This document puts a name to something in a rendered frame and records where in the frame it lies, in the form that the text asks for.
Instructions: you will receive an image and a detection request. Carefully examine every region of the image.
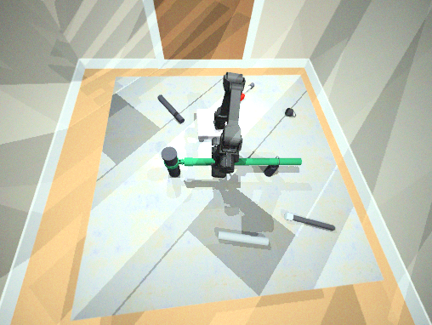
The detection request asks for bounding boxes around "white cylindrical tube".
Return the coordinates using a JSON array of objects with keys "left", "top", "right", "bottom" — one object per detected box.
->
[{"left": 218, "top": 231, "right": 269, "bottom": 246}]

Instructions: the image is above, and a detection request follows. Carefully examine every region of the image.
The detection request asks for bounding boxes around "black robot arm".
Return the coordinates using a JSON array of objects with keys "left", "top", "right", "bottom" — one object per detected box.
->
[{"left": 213, "top": 72, "right": 246, "bottom": 174}]

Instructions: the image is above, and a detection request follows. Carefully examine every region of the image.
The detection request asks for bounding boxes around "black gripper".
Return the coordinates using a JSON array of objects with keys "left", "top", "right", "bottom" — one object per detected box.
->
[{"left": 211, "top": 137, "right": 226, "bottom": 178}]

